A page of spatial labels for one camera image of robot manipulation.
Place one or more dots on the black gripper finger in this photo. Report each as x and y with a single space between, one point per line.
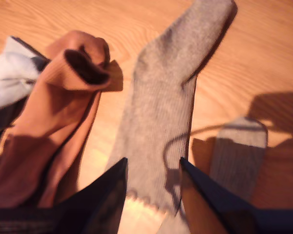
210 202
105 200

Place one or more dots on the white ribbed sock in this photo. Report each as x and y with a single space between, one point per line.
9 73

